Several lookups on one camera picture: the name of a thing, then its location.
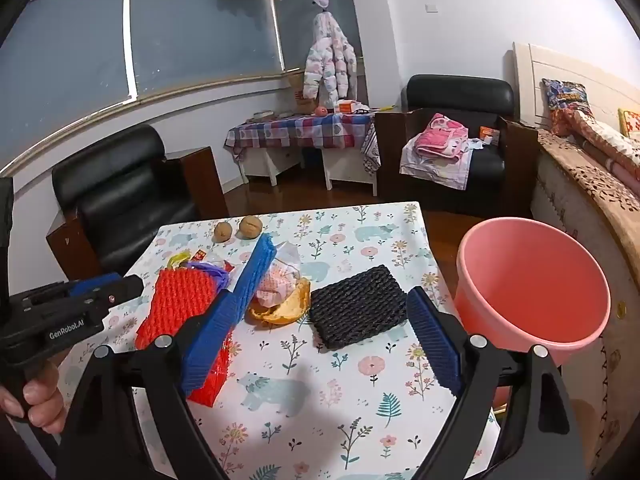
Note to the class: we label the bed with lace cover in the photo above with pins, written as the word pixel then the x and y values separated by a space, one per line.
pixel 575 200

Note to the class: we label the small orange box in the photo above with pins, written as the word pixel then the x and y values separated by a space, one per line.
pixel 489 135

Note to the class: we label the yellow printed pillow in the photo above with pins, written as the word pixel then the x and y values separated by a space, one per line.
pixel 631 122

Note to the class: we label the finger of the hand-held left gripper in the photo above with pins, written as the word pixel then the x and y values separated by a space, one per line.
pixel 122 290

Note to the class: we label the clear wrapper with red label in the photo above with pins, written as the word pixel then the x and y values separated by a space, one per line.
pixel 200 254

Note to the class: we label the white pink cloth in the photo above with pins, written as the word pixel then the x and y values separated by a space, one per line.
pixel 440 172

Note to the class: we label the person's left hand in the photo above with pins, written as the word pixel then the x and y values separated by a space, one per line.
pixel 45 395

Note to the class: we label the wall switch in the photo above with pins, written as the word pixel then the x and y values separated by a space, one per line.
pixel 432 7

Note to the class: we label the cream bed headboard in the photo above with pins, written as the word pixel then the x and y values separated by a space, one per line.
pixel 530 75

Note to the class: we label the red foam net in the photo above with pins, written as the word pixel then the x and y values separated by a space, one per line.
pixel 175 300

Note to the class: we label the colourful printed pillow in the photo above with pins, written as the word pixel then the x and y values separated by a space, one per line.
pixel 567 102

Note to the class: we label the pastel puffer jacket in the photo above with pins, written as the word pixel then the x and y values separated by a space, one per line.
pixel 327 60

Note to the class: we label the floral tablecloth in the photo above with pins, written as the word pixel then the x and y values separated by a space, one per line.
pixel 350 400

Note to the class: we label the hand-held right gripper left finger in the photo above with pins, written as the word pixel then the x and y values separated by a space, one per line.
pixel 215 340

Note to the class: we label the crumpled red snack wrapper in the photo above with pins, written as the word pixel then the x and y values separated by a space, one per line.
pixel 280 280

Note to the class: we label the orange peel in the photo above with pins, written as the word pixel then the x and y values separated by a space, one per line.
pixel 287 310

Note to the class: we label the window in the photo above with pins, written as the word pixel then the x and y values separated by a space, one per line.
pixel 75 50

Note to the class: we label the red apple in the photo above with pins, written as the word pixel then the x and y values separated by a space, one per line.
pixel 320 110

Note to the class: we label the yellow embossed plastic wrapper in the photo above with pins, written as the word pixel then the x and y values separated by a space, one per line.
pixel 177 259

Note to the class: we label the black leather armchair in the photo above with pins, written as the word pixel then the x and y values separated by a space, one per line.
pixel 450 95
pixel 125 195

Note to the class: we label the black foam net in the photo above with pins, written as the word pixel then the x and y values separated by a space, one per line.
pixel 357 307

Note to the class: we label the walnut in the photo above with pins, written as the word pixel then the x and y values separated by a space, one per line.
pixel 249 227
pixel 223 231

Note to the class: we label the rolled floral quilt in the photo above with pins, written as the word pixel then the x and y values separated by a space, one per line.
pixel 605 140

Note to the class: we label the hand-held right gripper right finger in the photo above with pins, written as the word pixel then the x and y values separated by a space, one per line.
pixel 435 340

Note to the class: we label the patterned hanging cloth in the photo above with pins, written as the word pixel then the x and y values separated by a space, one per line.
pixel 371 150

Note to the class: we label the purple cloth item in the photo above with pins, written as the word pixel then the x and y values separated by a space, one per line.
pixel 215 272

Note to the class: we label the pink folded clothes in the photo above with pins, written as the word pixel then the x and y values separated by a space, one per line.
pixel 442 135

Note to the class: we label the pink plastic bucket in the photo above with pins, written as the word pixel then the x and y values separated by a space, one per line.
pixel 530 280

